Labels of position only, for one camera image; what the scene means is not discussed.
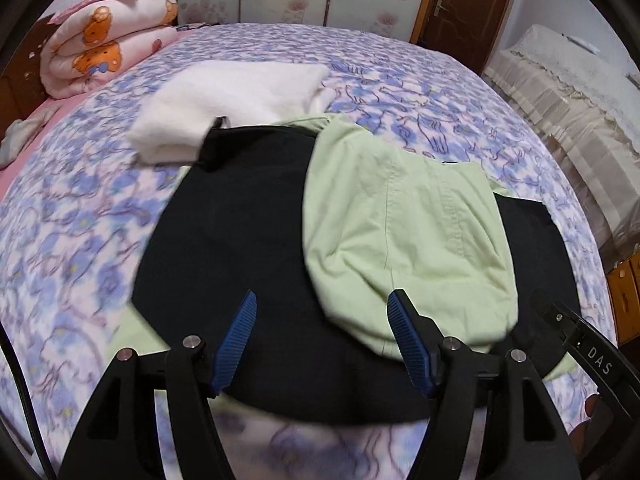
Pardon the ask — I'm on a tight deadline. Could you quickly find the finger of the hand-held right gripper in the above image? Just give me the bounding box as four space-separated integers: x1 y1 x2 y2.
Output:
529 287 576 347

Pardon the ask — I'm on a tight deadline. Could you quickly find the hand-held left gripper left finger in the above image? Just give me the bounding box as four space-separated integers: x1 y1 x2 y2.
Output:
60 290 259 480

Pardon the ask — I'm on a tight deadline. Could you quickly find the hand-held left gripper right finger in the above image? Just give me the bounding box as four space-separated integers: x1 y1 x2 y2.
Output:
387 288 584 480

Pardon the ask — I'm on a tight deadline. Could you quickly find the green and black jacket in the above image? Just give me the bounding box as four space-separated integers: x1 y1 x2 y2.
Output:
122 112 584 423

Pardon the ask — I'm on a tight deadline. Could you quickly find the person's right hand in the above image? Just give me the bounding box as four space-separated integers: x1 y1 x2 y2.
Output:
569 394 602 467

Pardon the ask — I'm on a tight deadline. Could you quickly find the wooden cabinet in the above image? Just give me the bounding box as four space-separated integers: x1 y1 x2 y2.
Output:
604 249 640 347

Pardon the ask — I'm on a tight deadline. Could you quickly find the sofa with lace cover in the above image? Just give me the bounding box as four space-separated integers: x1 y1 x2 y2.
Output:
480 24 640 262

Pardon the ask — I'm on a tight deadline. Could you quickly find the floral bed sheet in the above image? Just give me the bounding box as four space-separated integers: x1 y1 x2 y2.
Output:
0 22 615 480

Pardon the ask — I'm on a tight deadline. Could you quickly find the white folded cloth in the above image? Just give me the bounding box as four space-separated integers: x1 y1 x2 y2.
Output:
129 60 336 164

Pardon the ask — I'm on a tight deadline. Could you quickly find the pink bed sheet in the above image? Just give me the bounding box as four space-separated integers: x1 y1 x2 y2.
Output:
0 97 67 202

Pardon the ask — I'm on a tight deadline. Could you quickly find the small grey cloth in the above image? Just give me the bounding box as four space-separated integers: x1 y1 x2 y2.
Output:
0 117 49 169

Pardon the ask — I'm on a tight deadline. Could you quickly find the brown wooden door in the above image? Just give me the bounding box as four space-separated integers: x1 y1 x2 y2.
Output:
414 0 522 64

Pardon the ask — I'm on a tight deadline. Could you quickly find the dark wooden headboard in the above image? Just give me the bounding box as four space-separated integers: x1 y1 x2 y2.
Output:
0 14 57 122

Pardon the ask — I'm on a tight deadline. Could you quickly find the pink printed quilt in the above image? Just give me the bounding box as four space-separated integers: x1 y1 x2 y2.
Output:
39 0 180 101

